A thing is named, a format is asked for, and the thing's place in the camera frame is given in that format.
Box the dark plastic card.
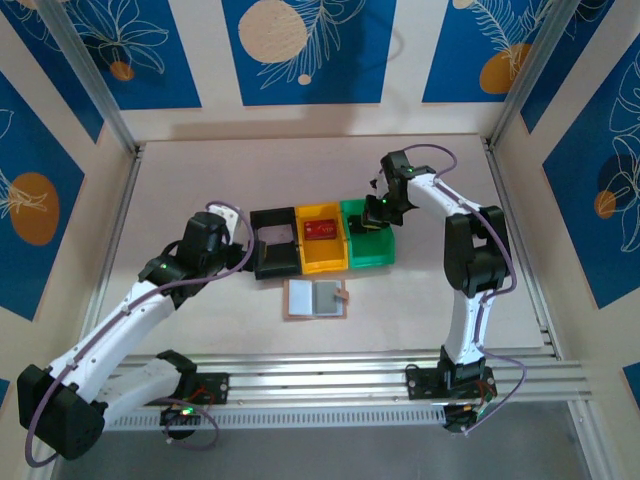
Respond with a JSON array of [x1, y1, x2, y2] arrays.
[[313, 282, 345, 316]]

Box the silver white card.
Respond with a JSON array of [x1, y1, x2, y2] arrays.
[[259, 225, 294, 246]]

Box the red VIP card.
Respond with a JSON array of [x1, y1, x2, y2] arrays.
[[303, 218, 339, 241]]

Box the green plastic bin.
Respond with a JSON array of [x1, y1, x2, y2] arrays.
[[340, 198, 398, 269]]

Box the black plastic bin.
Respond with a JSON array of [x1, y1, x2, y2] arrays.
[[249, 206, 304, 280]]

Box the yellow plastic bin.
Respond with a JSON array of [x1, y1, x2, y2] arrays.
[[294, 201, 350, 275]]

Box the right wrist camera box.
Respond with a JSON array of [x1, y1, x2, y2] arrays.
[[368, 168, 390, 201]]

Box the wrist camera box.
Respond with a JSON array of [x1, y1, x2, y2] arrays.
[[207, 202, 242, 246], [368, 168, 390, 201]]

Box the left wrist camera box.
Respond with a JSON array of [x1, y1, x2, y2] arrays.
[[207, 202, 242, 246]]

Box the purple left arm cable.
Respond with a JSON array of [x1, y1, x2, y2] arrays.
[[24, 200, 255, 469]]

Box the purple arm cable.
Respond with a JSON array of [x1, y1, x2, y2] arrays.
[[404, 143, 529, 439], [24, 200, 255, 469]]

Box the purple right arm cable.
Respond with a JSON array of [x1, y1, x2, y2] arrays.
[[404, 143, 529, 439]]

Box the aluminium side rail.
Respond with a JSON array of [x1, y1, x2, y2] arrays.
[[74, 144, 146, 371], [482, 139, 561, 359]]

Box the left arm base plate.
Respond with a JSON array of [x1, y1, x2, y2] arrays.
[[169, 372, 230, 406]]

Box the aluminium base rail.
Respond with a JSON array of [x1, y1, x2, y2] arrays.
[[42, 350, 596, 411]]

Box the slotted grey cable duct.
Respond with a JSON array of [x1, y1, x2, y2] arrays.
[[99, 405, 449, 432]]

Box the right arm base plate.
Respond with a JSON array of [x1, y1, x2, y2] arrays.
[[404, 364, 496, 401]]

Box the aluminium frame post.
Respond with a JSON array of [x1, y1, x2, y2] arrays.
[[34, 0, 141, 156], [483, 0, 591, 151]]

